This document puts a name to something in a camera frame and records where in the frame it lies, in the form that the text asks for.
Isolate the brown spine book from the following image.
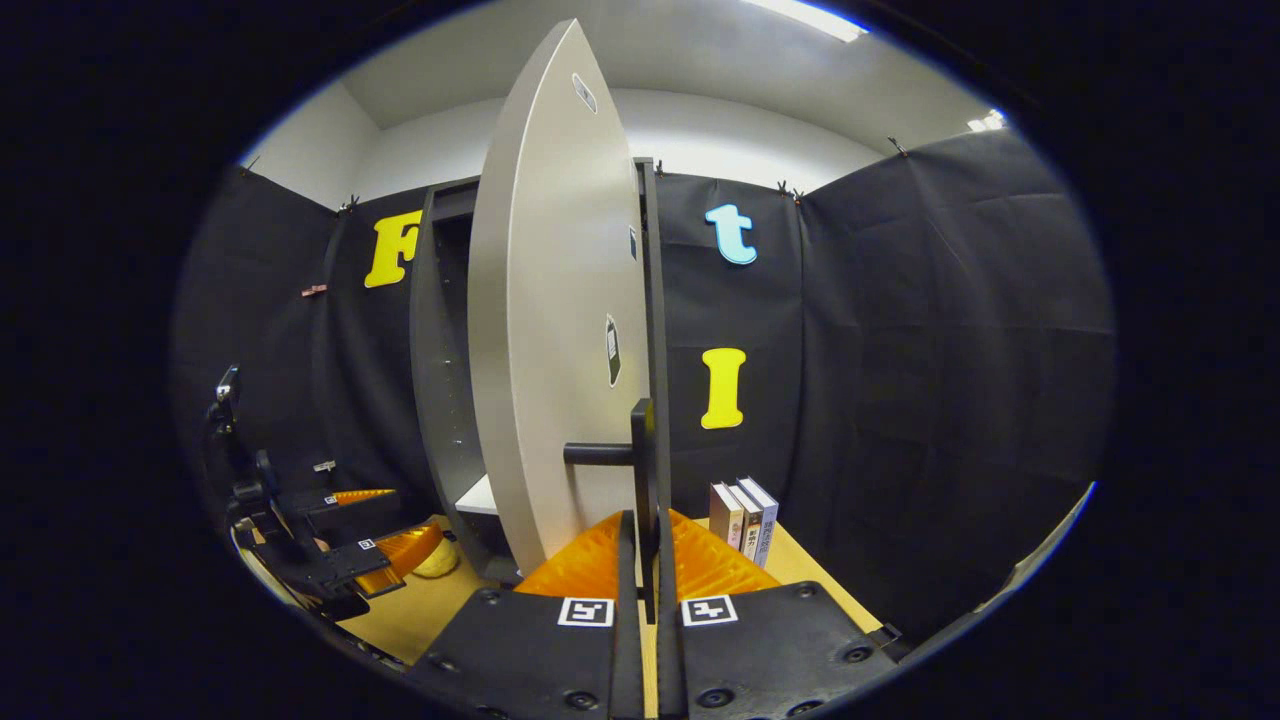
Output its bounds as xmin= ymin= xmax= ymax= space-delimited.
xmin=709 ymin=482 xmax=746 ymax=551

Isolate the white cabinet shelf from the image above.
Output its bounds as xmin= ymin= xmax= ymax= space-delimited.
xmin=455 ymin=474 xmax=501 ymax=517

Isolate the white cover book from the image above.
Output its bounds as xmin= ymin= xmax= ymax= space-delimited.
xmin=740 ymin=476 xmax=780 ymax=569

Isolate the black backdrop cloth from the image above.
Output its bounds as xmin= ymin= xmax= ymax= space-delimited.
xmin=170 ymin=128 xmax=1116 ymax=641

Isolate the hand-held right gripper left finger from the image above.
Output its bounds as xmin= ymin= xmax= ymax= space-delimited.
xmin=405 ymin=510 xmax=646 ymax=720

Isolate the beige cabinet door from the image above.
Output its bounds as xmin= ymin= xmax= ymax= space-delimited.
xmin=467 ymin=18 xmax=661 ymax=626

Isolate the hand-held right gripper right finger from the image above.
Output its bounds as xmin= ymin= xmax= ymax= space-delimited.
xmin=655 ymin=508 xmax=901 ymax=720

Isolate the yellow round fruit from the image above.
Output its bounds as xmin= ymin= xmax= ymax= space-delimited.
xmin=412 ymin=540 xmax=462 ymax=580

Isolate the dark grey cabinet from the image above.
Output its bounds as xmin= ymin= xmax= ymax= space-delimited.
xmin=410 ymin=158 xmax=673 ymax=586

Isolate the long ceiling light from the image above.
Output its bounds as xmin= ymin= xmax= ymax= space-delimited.
xmin=740 ymin=0 xmax=871 ymax=44

